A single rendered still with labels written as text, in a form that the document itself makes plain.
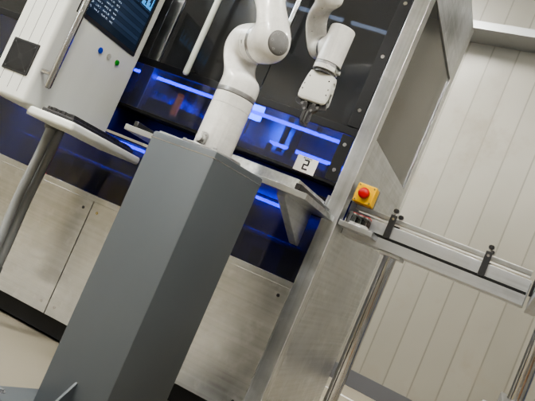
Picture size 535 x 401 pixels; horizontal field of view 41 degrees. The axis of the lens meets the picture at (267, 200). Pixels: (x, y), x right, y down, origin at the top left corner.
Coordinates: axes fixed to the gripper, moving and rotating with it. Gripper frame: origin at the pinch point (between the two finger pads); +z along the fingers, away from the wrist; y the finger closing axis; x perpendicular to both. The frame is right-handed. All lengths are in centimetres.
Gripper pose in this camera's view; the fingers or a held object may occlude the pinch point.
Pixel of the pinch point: (305, 118)
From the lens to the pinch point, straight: 227.2
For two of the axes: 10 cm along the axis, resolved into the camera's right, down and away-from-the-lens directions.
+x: -3.0, -2.0, -9.3
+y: -8.7, -3.5, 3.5
